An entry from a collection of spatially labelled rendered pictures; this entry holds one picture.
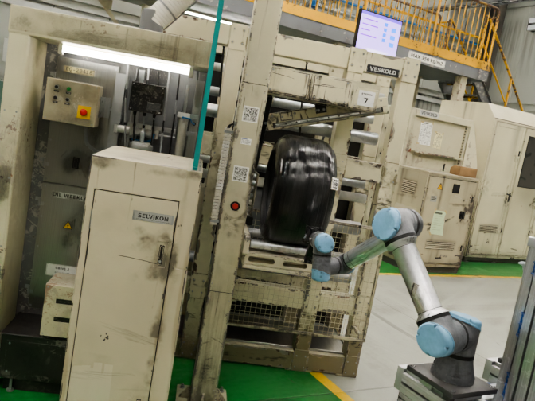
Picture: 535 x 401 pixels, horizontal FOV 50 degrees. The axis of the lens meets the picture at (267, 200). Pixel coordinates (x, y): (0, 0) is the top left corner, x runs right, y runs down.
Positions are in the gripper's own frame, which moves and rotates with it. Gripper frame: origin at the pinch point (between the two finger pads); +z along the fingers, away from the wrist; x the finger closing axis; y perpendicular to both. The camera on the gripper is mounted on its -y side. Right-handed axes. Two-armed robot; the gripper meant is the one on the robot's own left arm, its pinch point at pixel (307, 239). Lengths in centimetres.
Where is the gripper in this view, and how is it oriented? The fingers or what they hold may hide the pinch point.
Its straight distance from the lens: 261.4
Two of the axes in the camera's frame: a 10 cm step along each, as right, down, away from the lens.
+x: -9.8, -1.5, -1.3
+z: -1.3, -0.3, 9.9
